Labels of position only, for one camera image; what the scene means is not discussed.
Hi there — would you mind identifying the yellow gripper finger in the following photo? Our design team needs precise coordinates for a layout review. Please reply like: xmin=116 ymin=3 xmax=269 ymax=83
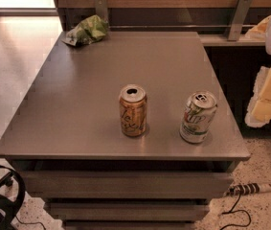
xmin=245 ymin=66 xmax=271 ymax=127
xmin=245 ymin=16 xmax=271 ymax=40

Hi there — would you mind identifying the green white 7up can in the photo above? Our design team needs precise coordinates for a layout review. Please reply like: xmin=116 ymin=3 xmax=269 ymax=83
xmin=179 ymin=91 xmax=217 ymax=144

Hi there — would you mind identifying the white power strip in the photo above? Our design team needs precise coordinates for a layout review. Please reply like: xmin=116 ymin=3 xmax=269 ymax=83
xmin=225 ymin=183 xmax=271 ymax=196

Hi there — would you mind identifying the green jalapeno chip bag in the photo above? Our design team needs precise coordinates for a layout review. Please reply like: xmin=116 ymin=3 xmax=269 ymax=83
xmin=62 ymin=15 xmax=109 ymax=47

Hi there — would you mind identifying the grey drawer cabinet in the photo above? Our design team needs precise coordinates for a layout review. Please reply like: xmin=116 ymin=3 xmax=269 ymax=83
xmin=0 ymin=32 xmax=250 ymax=230

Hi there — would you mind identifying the black power cable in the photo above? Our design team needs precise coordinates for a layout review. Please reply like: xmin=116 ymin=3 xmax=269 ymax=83
xmin=219 ymin=192 xmax=253 ymax=230

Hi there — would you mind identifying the orange LaCroix can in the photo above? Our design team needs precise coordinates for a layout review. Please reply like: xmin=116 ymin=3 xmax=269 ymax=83
xmin=119 ymin=84 xmax=147 ymax=137

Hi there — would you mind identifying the right metal shelf bracket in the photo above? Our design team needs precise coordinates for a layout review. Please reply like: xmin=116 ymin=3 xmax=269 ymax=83
xmin=227 ymin=0 xmax=253 ymax=41

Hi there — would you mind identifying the left metal shelf bracket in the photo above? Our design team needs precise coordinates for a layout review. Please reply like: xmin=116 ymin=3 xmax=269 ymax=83
xmin=94 ymin=0 xmax=109 ymax=22

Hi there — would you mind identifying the wooden wall shelf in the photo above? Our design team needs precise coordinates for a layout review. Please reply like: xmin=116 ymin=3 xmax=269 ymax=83
xmin=199 ymin=34 xmax=267 ymax=47

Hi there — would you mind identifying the metal shelf bracket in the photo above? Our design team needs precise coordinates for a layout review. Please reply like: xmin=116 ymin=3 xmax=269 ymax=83
xmin=94 ymin=0 xmax=109 ymax=22
xmin=227 ymin=0 xmax=253 ymax=41

